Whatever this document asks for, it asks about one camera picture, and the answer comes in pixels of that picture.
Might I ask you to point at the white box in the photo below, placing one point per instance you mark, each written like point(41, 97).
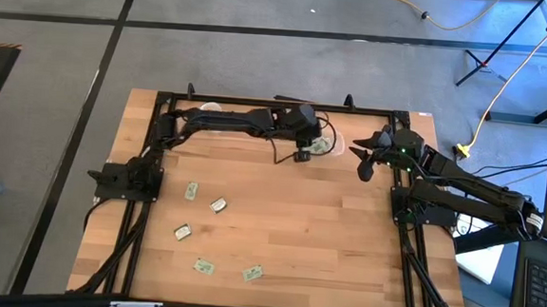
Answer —
point(480, 266)

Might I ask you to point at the dark desk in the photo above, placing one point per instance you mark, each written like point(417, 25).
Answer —
point(517, 283)

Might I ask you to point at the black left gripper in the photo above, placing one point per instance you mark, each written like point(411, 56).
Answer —
point(308, 135)

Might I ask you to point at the clear plastic bin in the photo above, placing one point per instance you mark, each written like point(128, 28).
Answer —
point(338, 148)

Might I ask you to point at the black table clamp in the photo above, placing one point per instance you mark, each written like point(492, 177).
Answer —
point(349, 101)
point(191, 90)

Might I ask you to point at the desk with black legs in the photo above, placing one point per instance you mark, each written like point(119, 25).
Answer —
point(499, 43)

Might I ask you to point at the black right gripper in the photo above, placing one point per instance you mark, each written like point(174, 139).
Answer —
point(384, 153)

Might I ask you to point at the black aluminium table frame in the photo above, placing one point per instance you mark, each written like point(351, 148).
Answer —
point(376, 112)

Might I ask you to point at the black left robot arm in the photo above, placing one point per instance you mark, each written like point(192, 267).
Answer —
point(233, 118)

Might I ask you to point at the green white sachet packet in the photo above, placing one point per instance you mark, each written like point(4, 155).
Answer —
point(182, 232)
point(319, 146)
point(218, 205)
point(252, 272)
point(204, 266)
point(191, 191)

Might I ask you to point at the white plastic bowl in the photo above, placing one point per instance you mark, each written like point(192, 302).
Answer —
point(211, 106)

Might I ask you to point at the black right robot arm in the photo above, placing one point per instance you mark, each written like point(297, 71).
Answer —
point(465, 203)

